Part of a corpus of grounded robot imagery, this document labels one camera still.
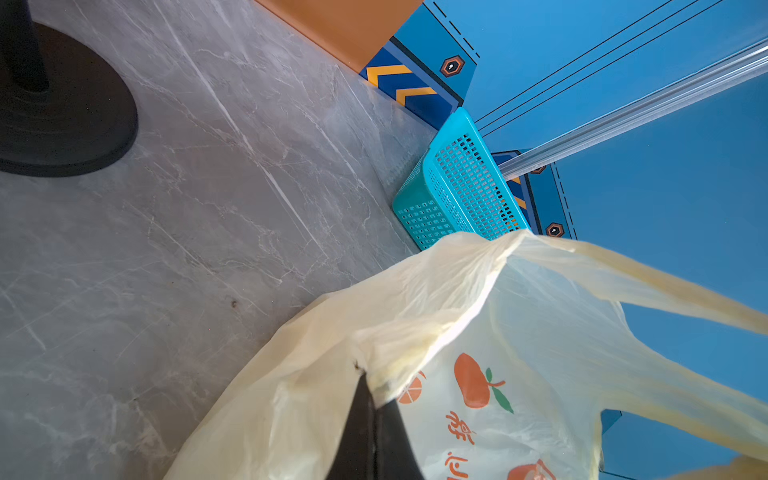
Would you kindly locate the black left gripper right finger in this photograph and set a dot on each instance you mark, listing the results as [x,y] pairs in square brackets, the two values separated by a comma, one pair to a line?
[394,456]

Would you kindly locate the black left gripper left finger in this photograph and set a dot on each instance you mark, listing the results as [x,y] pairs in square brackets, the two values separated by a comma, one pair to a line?
[355,457]

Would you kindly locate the yellow printed plastic bag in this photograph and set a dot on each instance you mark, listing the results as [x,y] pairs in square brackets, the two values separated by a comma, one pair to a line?
[502,356]

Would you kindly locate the teal perforated plastic basket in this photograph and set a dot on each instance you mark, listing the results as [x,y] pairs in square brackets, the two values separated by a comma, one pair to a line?
[457,187]

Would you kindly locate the aluminium right corner post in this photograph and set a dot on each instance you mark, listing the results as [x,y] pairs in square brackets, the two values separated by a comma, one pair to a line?
[731,71]

